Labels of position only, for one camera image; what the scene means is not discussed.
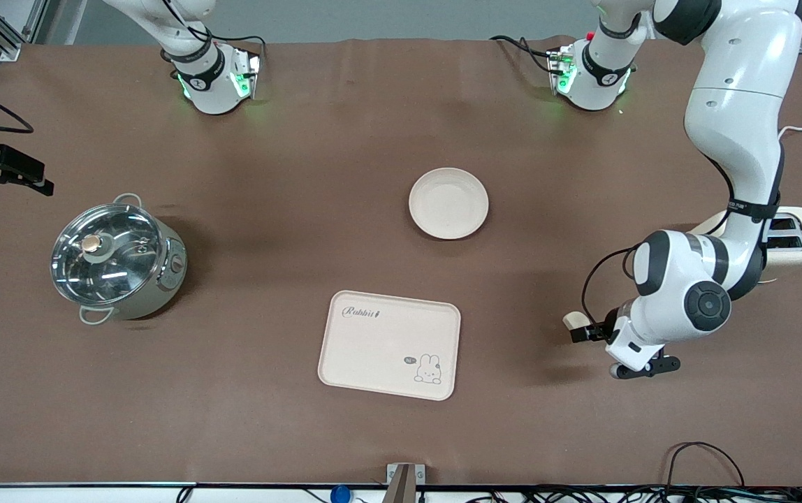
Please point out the round cream plate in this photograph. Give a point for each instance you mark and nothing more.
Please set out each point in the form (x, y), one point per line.
(448, 203)

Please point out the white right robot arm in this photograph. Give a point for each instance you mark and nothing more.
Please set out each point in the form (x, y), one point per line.
(212, 87)

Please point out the cream rabbit print tray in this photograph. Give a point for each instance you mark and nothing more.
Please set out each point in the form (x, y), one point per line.
(380, 349)

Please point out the glass pot lid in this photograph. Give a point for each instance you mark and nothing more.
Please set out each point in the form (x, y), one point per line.
(114, 265)

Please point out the steel electric pot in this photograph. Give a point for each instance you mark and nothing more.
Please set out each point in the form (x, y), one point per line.
(163, 279)

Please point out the brown table cover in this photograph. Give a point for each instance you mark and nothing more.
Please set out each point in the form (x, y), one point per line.
(289, 175)

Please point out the blue round knob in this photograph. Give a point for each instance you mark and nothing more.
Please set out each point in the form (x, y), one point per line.
(339, 494)

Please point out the grey metal camera bracket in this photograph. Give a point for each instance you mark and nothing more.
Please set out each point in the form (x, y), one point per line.
(404, 482)

